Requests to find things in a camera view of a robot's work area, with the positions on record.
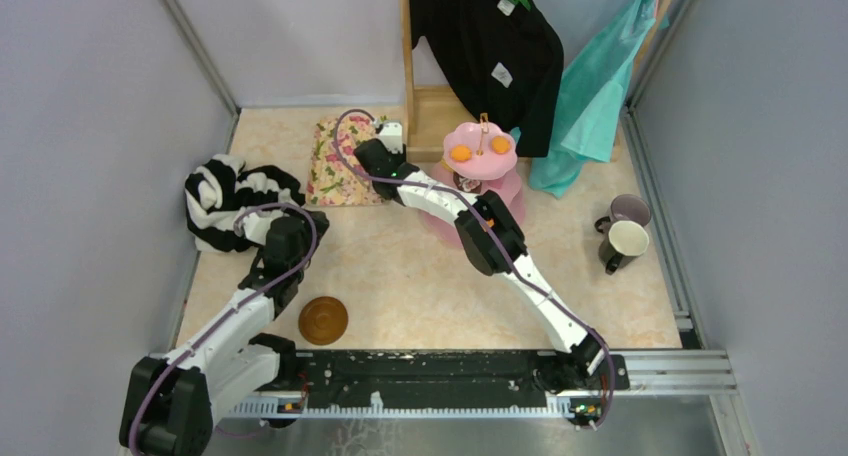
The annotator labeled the flower shaped biscuit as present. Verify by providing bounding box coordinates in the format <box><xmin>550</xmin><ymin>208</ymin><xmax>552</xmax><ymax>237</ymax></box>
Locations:
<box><xmin>449</xmin><ymin>144</ymin><xmax>473</xmax><ymax>162</ymax></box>

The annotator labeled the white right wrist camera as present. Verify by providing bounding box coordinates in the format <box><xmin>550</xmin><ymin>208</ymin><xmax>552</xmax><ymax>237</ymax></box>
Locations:
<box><xmin>376</xmin><ymin>120</ymin><xmax>405</xmax><ymax>155</ymax></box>

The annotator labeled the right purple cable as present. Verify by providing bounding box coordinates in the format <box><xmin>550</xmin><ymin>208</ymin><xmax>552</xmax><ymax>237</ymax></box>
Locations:
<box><xmin>331</xmin><ymin>109</ymin><xmax>616</xmax><ymax>431</ymax></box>

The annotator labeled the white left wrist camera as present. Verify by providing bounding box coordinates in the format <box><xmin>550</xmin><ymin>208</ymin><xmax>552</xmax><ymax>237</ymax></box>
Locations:
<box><xmin>233</xmin><ymin>211</ymin><xmax>274</xmax><ymax>246</ymax></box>

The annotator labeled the grey mug with white interior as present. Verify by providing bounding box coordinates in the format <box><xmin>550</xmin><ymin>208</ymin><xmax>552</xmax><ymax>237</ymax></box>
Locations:
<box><xmin>598</xmin><ymin>220</ymin><xmax>650</xmax><ymax>275</ymax></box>

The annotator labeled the purple mug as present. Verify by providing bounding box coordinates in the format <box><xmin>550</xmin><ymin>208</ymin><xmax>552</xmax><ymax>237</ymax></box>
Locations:
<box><xmin>594</xmin><ymin>194</ymin><xmax>653</xmax><ymax>234</ymax></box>

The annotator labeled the round smooth biscuit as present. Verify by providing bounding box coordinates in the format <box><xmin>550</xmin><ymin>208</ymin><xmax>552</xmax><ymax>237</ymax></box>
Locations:
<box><xmin>490</xmin><ymin>136</ymin><xmax>513</xmax><ymax>155</ymax></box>

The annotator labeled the black and white striped cloth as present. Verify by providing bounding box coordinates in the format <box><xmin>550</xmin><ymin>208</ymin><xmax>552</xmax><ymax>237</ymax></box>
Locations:
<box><xmin>184</xmin><ymin>154</ymin><xmax>306</xmax><ymax>253</ymax></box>

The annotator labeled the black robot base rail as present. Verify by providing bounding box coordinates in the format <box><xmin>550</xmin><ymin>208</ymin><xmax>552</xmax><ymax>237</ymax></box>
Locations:
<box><xmin>218</xmin><ymin>348</ymin><xmax>631</xmax><ymax>428</ymax></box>

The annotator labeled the brown wooden coaster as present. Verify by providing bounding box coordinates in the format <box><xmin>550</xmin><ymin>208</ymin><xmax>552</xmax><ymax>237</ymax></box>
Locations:
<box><xmin>298</xmin><ymin>296</ymin><xmax>349</xmax><ymax>346</ymax></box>

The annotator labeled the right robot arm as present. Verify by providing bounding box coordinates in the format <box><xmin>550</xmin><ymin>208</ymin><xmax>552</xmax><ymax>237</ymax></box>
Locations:
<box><xmin>352</xmin><ymin>139</ymin><xmax>612</xmax><ymax>388</ymax></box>

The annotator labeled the teal t-shirt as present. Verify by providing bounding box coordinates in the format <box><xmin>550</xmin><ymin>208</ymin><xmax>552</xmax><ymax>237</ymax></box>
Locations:
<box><xmin>527</xmin><ymin>0</ymin><xmax>659</xmax><ymax>198</ymax></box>

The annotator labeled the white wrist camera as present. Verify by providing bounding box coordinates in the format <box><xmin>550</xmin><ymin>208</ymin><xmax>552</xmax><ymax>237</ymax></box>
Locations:
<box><xmin>376</xmin><ymin>120</ymin><xmax>405</xmax><ymax>155</ymax></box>
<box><xmin>233</xmin><ymin>211</ymin><xmax>274</xmax><ymax>246</ymax></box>

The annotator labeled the pink three-tier cake stand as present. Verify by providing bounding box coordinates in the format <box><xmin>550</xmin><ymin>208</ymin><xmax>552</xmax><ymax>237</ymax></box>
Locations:
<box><xmin>427</xmin><ymin>121</ymin><xmax>526</xmax><ymax>223</ymax></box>

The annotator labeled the chocolate cake slice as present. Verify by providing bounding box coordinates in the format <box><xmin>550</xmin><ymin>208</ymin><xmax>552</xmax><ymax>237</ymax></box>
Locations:
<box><xmin>454</xmin><ymin>174</ymin><xmax>483</xmax><ymax>194</ymax></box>

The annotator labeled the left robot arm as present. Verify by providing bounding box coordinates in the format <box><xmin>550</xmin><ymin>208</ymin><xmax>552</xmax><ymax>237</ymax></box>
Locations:
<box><xmin>119</xmin><ymin>203</ymin><xmax>330</xmax><ymax>455</ymax></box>

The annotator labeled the black t-shirt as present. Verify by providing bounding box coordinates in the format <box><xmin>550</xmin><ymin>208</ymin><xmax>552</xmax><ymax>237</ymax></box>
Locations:
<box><xmin>409</xmin><ymin>0</ymin><xmax>564</xmax><ymax>158</ymax></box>

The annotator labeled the floral serving tray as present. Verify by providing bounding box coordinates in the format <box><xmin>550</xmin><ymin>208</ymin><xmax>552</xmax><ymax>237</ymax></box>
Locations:
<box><xmin>307</xmin><ymin>112</ymin><xmax>382</xmax><ymax>206</ymax></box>

